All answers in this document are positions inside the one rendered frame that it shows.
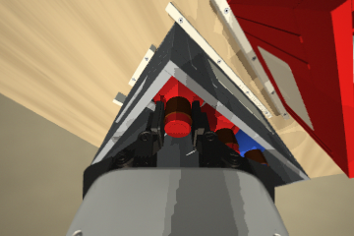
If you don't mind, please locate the blue bottle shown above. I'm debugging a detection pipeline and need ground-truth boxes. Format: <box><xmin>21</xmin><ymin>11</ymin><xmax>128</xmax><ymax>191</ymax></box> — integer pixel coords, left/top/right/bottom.
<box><xmin>235</xmin><ymin>129</ymin><xmax>268</xmax><ymax>166</ymax></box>

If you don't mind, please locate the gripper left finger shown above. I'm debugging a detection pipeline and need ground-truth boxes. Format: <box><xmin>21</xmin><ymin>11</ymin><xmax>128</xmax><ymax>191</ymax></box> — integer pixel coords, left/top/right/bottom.
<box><xmin>83</xmin><ymin>101</ymin><xmax>165</xmax><ymax>199</ymax></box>

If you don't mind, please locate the grey divided crate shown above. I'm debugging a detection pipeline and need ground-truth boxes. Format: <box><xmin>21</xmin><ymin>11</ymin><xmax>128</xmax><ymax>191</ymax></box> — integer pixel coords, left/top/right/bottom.
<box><xmin>90</xmin><ymin>21</ymin><xmax>311</xmax><ymax>188</ymax></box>

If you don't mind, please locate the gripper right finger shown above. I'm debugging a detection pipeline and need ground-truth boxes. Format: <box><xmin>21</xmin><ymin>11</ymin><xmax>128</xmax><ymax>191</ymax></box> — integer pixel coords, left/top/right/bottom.
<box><xmin>191</xmin><ymin>100</ymin><xmax>275</xmax><ymax>204</ymax></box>

